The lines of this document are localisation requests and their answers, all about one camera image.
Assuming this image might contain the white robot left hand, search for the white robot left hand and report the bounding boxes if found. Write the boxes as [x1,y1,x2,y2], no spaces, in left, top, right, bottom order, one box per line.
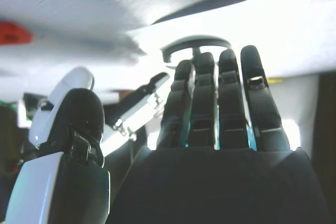
[5,45,331,224]

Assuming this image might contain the blue world globe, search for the blue world globe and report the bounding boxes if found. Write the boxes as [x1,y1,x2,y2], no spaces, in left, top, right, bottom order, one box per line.
[160,34,232,70]

